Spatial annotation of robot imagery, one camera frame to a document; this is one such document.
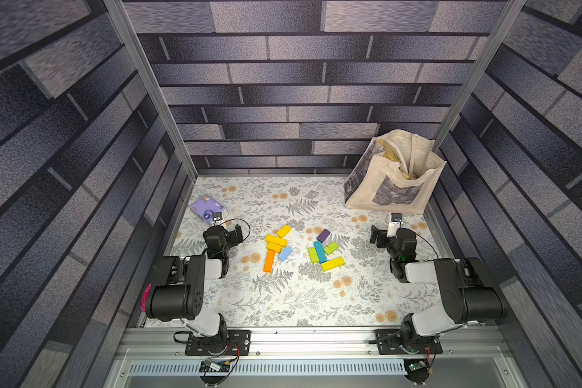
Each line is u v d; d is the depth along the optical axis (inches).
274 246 37.5
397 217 31.9
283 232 39.2
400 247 28.6
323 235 38.7
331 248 37.3
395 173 34.1
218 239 28.7
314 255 36.3
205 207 40.6
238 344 29.1
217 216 32.5
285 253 36.4
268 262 36.1
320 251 36.5
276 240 38.1
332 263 35.5
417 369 28.3
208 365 28.0
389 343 28.6
